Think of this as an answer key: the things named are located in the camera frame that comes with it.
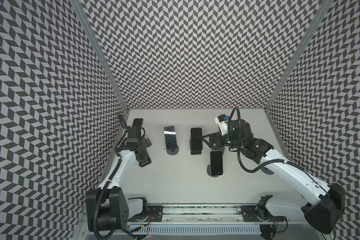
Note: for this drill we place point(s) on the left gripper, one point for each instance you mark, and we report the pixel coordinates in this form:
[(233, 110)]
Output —
[(145, 141)]

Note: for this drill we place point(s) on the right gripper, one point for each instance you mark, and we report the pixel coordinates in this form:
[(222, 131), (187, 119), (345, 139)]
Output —
[(215, 139)]

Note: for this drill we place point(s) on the phone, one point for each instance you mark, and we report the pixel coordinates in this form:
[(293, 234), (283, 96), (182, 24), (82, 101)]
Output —
[(137, 123), (170, 138), (196, 133), (216, 162)]

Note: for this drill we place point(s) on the black stand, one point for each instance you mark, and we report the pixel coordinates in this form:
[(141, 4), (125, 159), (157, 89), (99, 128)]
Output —
[(198, 151), (143, 158)]

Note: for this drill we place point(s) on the grey stand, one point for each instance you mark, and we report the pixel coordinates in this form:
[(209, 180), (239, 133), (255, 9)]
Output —
[(210, 173), (267, 171), (173, 152), (218, 148)]

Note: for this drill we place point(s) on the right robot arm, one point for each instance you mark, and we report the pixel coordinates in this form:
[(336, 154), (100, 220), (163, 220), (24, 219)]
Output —
[(322, 204)]

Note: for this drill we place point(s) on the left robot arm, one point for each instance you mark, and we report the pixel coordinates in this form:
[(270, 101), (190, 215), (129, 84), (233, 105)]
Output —
[(109, 191)]

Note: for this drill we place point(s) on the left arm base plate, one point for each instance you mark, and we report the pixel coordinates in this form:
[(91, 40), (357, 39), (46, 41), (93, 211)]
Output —
[(156, 213)]

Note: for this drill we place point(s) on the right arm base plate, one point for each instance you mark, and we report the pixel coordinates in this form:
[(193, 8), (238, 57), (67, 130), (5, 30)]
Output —
[(255, 214)]

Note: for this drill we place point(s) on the aluminium mounting rail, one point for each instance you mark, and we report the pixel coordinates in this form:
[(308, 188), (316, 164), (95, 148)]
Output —
[(204, 214)]

